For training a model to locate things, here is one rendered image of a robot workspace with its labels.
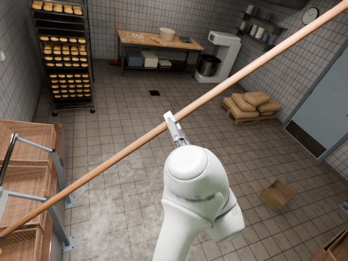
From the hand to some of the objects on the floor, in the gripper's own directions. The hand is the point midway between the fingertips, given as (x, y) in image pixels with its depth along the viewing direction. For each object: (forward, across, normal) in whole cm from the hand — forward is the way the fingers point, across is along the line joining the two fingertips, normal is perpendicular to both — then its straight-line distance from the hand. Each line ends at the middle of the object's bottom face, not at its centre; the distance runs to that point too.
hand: (172, 121), depth 70 cm
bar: (+31, +100, -184) cm, 212 cm away
